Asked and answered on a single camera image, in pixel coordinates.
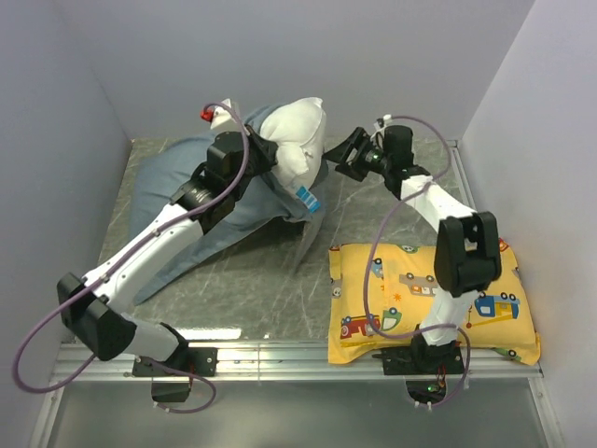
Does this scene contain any aluminium front mounting rail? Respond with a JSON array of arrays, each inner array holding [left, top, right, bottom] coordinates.
[[50, 341, 543, 383]]

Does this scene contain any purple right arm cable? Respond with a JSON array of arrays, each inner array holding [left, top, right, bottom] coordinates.
[[363, 114, 470, 408]]

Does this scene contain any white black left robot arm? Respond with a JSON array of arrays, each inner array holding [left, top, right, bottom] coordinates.
[[57, 128, 278, 375]]

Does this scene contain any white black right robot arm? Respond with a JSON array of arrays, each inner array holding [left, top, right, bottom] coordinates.
[[324, 125, 502, 373]]

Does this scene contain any blue patterned pillowcase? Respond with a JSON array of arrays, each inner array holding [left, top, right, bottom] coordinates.
[[129, 97, 328, 305]]

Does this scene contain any black left controller box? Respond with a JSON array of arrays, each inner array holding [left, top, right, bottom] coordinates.
[[150, 382, 191, 403]]

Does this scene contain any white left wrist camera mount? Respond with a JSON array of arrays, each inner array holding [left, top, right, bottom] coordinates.
[[200, 106, 238, 133]]

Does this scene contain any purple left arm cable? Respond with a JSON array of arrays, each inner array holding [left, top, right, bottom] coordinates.
[[11, 101, 248, 393]]

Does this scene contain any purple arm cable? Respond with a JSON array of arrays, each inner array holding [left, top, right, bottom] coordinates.
[[363, 114, 470, 408], [11, 101, 248, 393]]

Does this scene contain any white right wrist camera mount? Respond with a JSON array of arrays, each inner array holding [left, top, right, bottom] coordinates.
[[372, 114, 394, 136]]

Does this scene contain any yellow cartoon vehicle pillow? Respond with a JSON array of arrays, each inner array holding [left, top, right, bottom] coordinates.
[[327, 242, 541, 365]]

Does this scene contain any white pillow insert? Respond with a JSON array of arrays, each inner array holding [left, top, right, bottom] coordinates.
[[258, 97, 326, 192]]

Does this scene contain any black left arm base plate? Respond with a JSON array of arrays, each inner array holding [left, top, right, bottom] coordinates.
[[132, 346, 218, 377]]

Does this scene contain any black right controller box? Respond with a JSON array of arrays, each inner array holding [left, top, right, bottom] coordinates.
[[405, 379, 447, 405]]

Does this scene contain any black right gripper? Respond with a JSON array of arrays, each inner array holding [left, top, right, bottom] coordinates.
[[323, 127, 392, 183]]

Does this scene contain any aluminium table edge rail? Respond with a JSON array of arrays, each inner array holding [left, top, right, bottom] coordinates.
[[447, 140, 477, 209]]

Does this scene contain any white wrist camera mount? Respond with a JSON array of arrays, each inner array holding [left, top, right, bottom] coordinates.
[[200, 106, 238, 133], [372, 114, 394, 136]]

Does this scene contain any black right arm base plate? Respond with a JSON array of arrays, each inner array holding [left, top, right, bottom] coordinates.
[[372, 346, 465, 376]]

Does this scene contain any black controller box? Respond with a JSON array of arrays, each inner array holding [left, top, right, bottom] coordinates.
[[405, 379, 447, 405], [150, 382, 191, 403]]

